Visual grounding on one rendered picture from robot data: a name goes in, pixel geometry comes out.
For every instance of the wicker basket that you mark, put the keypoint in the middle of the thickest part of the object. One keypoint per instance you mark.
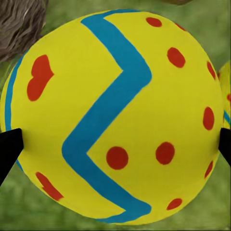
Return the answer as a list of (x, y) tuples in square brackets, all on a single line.
[(21, 22)]

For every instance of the easter egg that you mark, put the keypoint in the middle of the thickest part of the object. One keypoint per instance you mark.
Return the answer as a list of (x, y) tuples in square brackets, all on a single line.
[(224, 76), (120, 113)]

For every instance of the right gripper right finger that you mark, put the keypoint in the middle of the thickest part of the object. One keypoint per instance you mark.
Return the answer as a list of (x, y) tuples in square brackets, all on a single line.
[(225, 144)]

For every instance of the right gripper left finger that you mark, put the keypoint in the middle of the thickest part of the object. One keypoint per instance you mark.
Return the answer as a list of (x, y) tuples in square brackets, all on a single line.
[(11, 145)]

